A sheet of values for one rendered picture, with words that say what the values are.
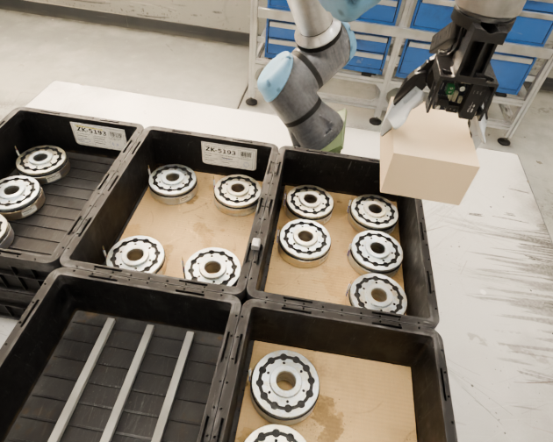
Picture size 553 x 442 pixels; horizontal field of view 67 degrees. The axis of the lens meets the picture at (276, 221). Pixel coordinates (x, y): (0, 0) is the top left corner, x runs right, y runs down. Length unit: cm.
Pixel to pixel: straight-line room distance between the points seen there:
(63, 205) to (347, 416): 69
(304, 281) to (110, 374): 36
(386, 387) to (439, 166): 35
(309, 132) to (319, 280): 44
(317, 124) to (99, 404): 78
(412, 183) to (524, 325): 53
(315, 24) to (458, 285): 68
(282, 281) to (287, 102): 48
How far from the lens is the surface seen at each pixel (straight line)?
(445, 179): 65
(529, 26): 275
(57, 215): 96
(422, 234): 82
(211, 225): 87
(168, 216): 90
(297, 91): 107
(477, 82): 58
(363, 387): 71
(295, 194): 90
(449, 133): 69
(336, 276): 81
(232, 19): 364
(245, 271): 67
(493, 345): 101
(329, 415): 69
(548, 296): 116
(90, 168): 106
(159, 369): 71
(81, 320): 79
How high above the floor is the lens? 147
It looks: 46 degrees down
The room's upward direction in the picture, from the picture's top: 6 degrees clockwise
